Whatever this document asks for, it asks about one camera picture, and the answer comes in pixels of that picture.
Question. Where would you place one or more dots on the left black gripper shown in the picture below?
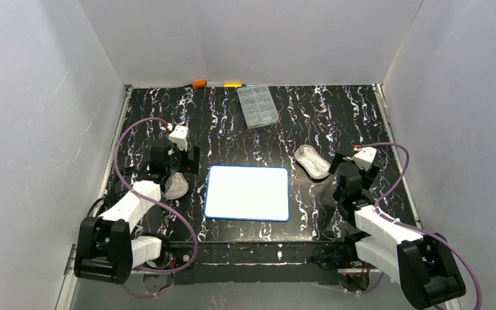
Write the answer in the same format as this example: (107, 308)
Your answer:
(183, 161)

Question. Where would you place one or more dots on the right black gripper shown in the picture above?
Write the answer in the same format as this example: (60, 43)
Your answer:
(343, 163)

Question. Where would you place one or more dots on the silver mesh eraser pad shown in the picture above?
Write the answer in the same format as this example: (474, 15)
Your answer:
(309, 159)
(176, 186)

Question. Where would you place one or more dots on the blue framed whiteboard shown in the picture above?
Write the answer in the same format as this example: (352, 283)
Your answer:
(249, 193)

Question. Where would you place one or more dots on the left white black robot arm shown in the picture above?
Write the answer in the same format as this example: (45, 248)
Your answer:
(110, 244)

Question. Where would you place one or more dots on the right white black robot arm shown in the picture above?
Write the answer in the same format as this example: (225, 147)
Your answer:
(423, 266)

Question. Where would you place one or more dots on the clear plastic screw box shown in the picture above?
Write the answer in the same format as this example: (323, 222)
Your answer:
(258, 106)

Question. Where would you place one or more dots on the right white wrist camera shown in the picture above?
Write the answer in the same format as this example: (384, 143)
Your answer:
(364, 157)

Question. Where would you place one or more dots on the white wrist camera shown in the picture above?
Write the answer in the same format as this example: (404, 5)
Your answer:
(364, 157)
(179, 137)

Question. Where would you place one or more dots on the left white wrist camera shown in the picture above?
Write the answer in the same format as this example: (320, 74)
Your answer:
(179, 137)

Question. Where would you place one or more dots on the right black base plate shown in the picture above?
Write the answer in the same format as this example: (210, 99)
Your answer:
(338, 256)

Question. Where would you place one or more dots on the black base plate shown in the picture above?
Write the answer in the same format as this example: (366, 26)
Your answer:
(175, 259)
(338, 256)

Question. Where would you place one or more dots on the orange handled tool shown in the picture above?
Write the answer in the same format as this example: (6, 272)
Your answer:
(199, 84)

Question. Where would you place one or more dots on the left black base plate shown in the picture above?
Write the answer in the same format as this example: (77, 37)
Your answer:
(175, 259)

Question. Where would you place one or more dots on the aluminium rail frame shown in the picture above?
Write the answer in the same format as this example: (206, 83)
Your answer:
(252, 268)

